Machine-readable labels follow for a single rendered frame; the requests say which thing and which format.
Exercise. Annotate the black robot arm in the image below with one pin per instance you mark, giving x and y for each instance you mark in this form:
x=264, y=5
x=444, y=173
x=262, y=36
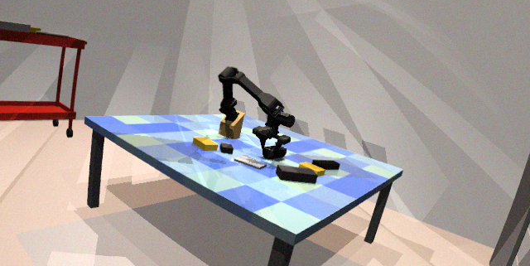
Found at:
x=266, y=102

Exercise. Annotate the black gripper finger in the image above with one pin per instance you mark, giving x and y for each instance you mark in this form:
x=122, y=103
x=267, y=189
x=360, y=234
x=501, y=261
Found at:
x=261, y=141
x=278, y=145

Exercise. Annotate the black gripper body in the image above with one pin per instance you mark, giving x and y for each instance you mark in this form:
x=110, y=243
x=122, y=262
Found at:
x=284, y=139

